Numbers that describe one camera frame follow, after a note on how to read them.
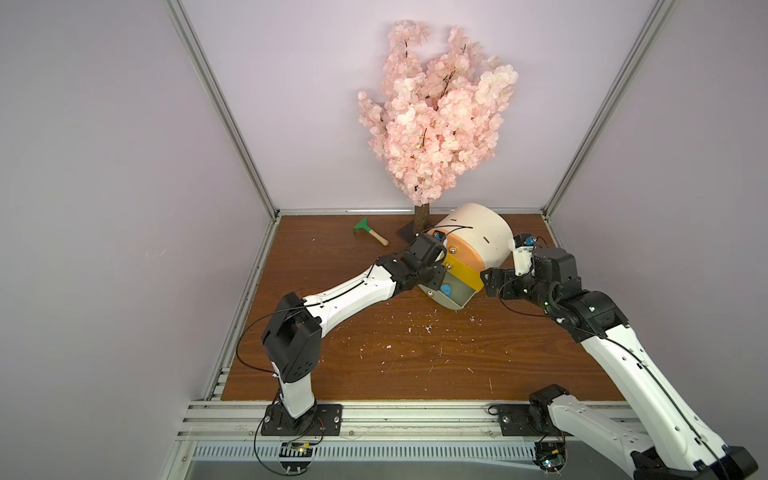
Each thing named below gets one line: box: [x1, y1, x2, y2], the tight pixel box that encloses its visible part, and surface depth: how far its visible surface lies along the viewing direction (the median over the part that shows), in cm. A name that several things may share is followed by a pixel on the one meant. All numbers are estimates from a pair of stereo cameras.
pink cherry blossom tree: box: [359, 20, 519, 243], surface depth 71 cm
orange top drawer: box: [430, 229, 486, 272], surface depth 81 cm
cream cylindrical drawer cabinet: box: [429, 202, 515, 271], surface depth 89 cm
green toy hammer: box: [353, 217, 390, 247], surface depth 115 cm
